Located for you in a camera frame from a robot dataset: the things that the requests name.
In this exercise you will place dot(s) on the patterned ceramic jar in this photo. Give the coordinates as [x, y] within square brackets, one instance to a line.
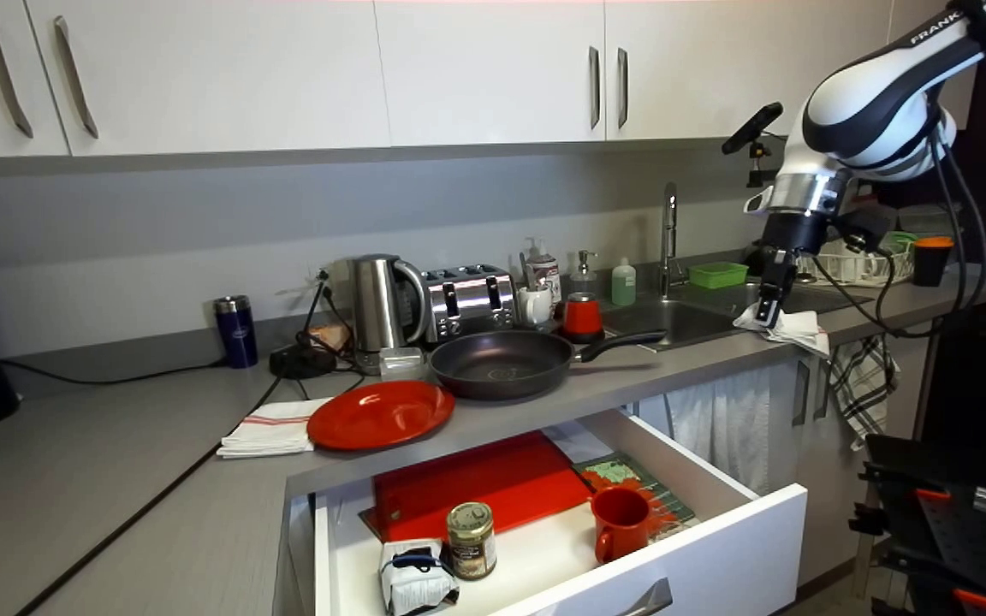
[543, 268]

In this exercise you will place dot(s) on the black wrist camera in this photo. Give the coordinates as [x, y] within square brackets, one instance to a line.
[865, 224]

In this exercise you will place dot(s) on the green sponge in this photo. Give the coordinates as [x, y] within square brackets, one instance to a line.
[717, 274]

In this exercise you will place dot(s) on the white ceramic mug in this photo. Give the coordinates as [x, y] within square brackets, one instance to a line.
[532, 306]

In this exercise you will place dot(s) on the blue travel mug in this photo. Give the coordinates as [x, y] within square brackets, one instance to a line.
[239, 330]

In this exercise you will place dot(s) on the steel electric kettle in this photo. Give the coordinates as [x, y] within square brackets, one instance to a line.
[381, 311]

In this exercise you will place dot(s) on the steel sink faucet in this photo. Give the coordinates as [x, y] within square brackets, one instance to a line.
[668, 243]

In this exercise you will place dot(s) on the black stand with orange clamps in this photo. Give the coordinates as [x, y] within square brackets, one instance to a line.
[950, 524]

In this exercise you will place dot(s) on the clear pump dispenser bottle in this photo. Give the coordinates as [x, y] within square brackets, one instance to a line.
[580, 280]

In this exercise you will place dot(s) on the glass jar with gold lid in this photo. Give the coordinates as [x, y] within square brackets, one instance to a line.
[470, 543]

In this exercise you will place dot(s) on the green soap bottle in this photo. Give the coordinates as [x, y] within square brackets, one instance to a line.
[626, 285]

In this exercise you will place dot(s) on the black cup with orange rim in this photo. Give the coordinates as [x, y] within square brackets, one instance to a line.
[932, 263]

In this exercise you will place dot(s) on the red plate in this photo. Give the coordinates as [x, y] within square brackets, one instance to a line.
[381, 417]

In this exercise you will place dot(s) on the green patterned mat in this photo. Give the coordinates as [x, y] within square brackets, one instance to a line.
[632, 471]

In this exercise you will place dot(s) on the steel sink basin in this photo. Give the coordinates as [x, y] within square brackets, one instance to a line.
[701, 313]

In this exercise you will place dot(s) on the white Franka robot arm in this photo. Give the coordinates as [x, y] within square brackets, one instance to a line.
[881, 105]

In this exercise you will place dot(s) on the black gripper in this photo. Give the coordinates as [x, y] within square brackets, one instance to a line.
[794, 240]

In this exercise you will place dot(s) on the black camera on stand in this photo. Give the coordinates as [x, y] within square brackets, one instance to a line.
[752, 129]

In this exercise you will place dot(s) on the black power adapter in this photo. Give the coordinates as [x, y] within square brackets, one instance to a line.
[303, 361]

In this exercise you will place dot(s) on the red mug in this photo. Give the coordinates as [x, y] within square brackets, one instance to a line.
[623, 524]

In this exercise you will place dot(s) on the black frying pan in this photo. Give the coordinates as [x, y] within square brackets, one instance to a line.
[503, 363]

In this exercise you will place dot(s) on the white crumpled cloth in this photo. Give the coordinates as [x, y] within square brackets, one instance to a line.
[796, 330]

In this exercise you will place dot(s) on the steel four-slot toaster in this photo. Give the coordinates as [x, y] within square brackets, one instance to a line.
[470, 300]

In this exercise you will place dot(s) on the white open drawer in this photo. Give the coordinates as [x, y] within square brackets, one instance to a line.
[733, 549]

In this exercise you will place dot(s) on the white hanging curtain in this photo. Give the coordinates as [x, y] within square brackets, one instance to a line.
[720, 429]

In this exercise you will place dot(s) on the white towel with red stripe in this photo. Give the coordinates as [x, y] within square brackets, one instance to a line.
[264, 432]

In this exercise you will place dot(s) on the white wrapped packet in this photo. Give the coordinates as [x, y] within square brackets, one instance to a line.
[417, 582]

